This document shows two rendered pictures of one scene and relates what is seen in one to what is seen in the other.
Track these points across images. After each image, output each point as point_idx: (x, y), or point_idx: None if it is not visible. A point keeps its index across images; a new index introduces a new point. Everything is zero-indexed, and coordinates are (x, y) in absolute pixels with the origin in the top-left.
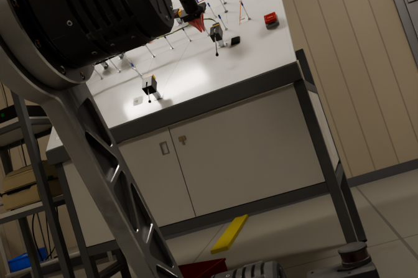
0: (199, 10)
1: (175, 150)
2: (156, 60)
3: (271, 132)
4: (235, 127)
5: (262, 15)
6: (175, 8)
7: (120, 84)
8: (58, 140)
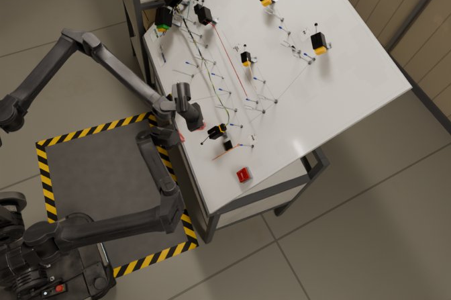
0: (166, 147)
1: None
2: (211, 70)
3: None
4: None
5: (256, 160)
6: (273, 33)
7: (189, 52)
8: (149, 37)
